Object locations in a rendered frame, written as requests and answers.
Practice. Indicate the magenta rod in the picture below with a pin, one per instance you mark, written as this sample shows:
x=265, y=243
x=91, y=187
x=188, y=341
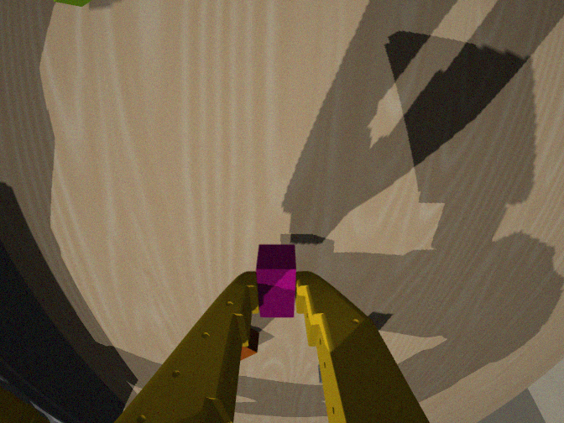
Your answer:
x=276, y=271

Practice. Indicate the lime green rod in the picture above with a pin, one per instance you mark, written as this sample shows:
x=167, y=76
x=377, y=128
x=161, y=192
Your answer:
x=79, y=3

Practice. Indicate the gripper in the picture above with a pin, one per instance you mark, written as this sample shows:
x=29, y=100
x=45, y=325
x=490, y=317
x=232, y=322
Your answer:
x=198, y=382

